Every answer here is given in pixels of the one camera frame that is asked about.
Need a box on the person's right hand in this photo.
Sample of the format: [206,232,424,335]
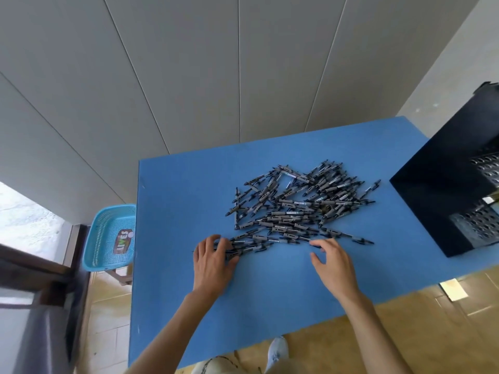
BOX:
[309,238,361,304]

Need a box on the person's left hand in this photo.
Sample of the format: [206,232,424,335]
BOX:
[193,234,241,299]

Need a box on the pile of black pens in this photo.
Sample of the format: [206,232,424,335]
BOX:
[193,161,382,261]

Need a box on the black tiered pen display stand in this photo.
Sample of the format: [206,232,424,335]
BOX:
[389,82,499,258]

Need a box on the person's right forearm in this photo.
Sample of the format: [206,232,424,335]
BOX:
[341,290,414,374]

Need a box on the person's left forearm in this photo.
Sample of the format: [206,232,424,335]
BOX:
[124,290,219,374]

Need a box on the blue table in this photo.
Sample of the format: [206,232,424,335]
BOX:
[127,115,499,369]

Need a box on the brown stool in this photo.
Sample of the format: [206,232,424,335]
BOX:
[104,264,134,287]

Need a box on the light blue right shoe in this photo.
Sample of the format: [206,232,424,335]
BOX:
[267,337,290,372]

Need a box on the brass floor plate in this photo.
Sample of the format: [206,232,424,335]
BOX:
[438,278,468,302]

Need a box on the blue plastic basket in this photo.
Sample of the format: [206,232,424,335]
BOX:
[82,204,137,272]

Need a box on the dark framed glass door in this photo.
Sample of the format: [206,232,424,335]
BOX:
[0,181,93,374]

